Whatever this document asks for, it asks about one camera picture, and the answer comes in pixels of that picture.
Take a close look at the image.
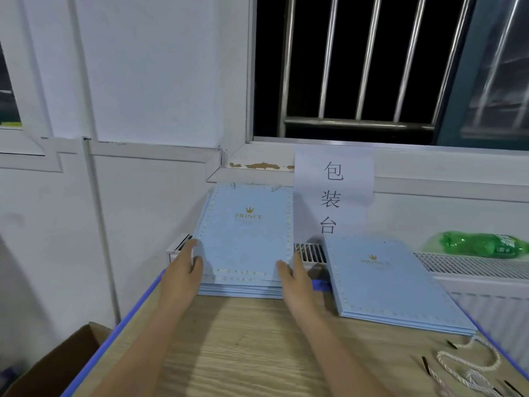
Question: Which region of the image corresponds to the person's left hand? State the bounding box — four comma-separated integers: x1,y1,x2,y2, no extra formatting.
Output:
159,237,205,315

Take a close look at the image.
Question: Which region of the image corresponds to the pile of white twisted ropes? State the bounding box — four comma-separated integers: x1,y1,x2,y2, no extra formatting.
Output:
422,335,529,397

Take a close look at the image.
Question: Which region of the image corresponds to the stack of finished blue bags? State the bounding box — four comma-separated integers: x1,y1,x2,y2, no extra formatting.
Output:
201,282,284,290

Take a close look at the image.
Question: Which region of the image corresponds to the metal window grille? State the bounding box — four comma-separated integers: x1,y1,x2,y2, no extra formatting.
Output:
255,0,472,146

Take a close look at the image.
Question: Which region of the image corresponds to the white paper sign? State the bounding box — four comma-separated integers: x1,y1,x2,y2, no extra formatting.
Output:
295,146,375,238

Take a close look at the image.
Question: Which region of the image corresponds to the person's right forearm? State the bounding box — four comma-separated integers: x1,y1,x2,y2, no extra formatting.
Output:
291,305,398,397

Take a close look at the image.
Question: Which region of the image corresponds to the teal framed sliding window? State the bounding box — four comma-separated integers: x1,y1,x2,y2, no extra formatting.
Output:
436,0,529,151

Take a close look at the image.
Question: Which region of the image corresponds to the person's left forearm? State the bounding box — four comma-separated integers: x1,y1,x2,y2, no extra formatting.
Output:
91,305,195,397

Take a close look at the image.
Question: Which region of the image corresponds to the stack of blue paper bags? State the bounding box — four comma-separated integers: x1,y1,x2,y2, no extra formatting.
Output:
322,235,479,336

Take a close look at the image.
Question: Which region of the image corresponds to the green plastic bottle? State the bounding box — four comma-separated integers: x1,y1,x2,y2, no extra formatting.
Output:
438,231,529,260

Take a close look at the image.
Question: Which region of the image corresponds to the person's right hand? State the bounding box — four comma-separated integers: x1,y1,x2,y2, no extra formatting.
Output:
275,250,317,315

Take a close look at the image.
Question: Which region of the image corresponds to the blue-edged wooden desk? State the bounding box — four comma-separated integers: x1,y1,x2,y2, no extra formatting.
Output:
62,272,529,397

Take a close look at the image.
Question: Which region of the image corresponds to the brown cardboard box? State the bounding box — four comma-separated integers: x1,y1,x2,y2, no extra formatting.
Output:
4,322,112,397

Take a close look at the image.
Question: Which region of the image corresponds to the white framed window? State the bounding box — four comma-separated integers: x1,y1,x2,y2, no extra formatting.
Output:
0,37,63,172

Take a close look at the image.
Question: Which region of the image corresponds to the white radiator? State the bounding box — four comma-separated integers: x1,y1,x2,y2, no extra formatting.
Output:
168,235,529,369

